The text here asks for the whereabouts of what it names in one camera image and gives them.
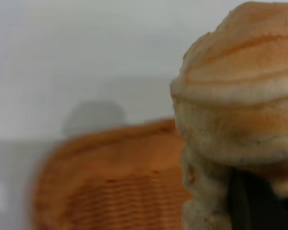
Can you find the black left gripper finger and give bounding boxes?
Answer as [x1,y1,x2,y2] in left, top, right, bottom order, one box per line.
[227,167,288,230]

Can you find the ridged long bread roll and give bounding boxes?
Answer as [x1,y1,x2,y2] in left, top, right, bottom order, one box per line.
[169,1,288,230]

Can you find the orange woven wicker basket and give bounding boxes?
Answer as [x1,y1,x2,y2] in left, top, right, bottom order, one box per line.
[32,117,193,230]

